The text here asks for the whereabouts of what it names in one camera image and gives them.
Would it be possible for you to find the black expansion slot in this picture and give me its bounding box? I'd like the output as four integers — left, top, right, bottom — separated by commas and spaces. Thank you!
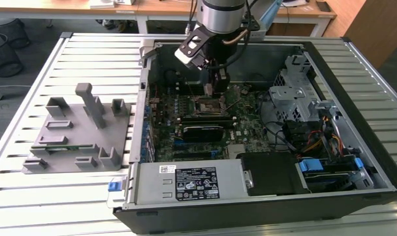
173, 150, 218, 160

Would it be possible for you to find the blue disk carrier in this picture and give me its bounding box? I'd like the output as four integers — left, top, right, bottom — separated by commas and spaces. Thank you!
298, 159, 324, 174

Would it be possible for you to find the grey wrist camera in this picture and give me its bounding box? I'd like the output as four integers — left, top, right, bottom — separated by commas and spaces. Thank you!
246, 21, 268, 41

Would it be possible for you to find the black RAM slot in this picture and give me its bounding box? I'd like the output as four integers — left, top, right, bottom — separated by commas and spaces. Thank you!
181, 120, 234, 128
180, 115, 234, 123
176, 81, 205, 93

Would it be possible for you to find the black graphics card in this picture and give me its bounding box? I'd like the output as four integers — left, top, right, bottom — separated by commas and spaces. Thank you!
181, 125, 225, 143

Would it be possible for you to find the grey parts rack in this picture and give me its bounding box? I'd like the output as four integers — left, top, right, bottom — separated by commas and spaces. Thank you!
21, 82, 137, 175

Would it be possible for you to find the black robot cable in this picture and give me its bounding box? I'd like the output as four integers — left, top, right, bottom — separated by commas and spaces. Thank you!
206, 0, 261, 70
189, 0, 198, 28

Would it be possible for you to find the coloured wire bundle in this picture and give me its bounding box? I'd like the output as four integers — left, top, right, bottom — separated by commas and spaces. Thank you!
302, 130, 345, 153

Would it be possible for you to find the grey power supply unit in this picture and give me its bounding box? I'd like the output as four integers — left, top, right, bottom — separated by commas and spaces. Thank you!
122, 161, 252, 205

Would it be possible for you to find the green RAM stick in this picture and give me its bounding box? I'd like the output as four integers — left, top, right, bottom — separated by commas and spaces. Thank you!
45, 145, 94, 151

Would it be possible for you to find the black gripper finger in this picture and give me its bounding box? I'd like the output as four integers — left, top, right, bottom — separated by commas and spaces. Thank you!
213, 67, 232, 96

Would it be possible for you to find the green motherboard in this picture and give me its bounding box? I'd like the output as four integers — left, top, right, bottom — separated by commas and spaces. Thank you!
148, 83, 274, 163

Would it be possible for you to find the black mesh waste bin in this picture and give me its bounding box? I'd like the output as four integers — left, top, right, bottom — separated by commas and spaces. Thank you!
0, 18, 32, 50
0, 33, 24, 78

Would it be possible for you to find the brown wooden cabinet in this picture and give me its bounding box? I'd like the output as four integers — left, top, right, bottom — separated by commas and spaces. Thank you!
322, 0, 397, 69

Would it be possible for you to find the CPU socket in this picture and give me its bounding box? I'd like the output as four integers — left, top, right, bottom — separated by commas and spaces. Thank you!
192, 94, 228, 118

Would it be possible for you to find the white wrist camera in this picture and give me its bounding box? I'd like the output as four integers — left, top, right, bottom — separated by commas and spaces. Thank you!
173, 26, 216, 69

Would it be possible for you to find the black wire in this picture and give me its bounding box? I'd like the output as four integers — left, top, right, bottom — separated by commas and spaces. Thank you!
264, 121, 300, 154

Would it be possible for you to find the silver heat sink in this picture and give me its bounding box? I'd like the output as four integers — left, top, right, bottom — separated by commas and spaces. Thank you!
226, 144, 246, 159

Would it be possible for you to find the silver metal drive cage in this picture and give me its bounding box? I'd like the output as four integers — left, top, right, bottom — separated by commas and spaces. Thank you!
269, 55, 320, 122

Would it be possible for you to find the wooden desk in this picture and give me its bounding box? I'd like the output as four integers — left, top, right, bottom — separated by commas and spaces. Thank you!
0, 0, 337, 37

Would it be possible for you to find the metal socket cover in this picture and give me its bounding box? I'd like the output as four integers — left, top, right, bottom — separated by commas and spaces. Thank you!
228, 85, 242, 105

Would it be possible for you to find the white box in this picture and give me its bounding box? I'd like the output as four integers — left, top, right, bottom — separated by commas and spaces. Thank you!
89, 0, 116, 9

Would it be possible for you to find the black rating label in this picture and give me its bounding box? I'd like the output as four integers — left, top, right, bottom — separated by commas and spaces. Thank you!
174, 167, 221, 200

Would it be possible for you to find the black PC case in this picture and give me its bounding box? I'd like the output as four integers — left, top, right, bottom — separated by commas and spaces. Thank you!
112, 36, 397, 236

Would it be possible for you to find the blue case latch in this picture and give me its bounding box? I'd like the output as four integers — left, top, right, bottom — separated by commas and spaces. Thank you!
108, 180, 124, 193

